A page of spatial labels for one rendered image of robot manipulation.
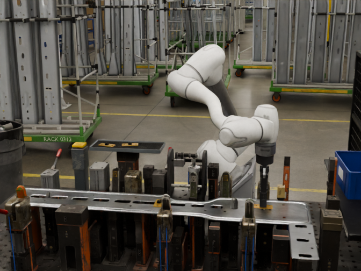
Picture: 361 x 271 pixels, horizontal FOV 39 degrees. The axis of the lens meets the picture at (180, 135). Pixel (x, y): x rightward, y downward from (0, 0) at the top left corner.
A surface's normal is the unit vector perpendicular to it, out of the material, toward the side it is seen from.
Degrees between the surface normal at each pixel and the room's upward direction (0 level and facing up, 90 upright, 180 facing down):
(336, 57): 86
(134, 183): 90
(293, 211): 0
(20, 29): 88
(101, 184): 90
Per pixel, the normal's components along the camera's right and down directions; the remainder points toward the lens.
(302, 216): -0.01, -0.96
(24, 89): -0.05, 0.23
